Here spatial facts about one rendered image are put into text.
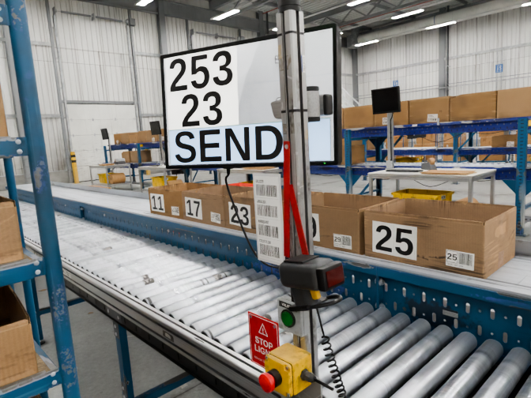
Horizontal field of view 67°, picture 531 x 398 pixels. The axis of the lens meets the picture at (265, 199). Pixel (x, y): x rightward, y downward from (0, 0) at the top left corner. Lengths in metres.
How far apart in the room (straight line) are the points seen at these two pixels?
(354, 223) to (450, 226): 0.34
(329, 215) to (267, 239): 0.68
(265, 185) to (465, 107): 5.36
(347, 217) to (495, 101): 4.67
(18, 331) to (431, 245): 1.08
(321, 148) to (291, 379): 0.48
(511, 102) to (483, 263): 4.72
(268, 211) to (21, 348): 0.51
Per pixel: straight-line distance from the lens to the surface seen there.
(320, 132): 0.91
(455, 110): 6.15
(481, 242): 1.29
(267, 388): 0.87
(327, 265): 0.74
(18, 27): 0.78
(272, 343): 0.96
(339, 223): 1.51
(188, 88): 1.09
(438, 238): 1.34
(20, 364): 0.85
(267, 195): 0.86
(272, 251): 0.88
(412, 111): 6.41
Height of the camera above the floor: 1.32
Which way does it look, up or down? 9 degrees down
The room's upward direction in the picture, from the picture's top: 3 degrees counter-clockwise
